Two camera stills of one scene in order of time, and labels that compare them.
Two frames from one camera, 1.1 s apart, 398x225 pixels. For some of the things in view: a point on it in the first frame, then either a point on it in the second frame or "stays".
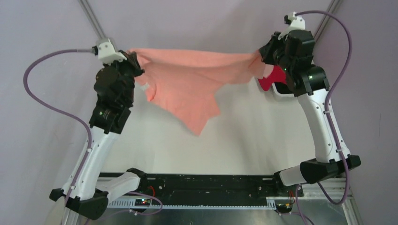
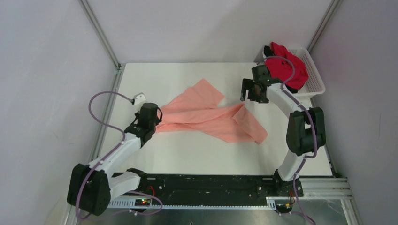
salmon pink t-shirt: x=186 y=83 to x=200 y=111
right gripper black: x=267 y=50 to x=248 y=83
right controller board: x=284 y=208 stays
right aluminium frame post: x=331 y=9 stays
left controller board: x=142 y=202 stays
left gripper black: x=132 y=61 to x=157 y=120
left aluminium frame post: x=92 y=19 stays
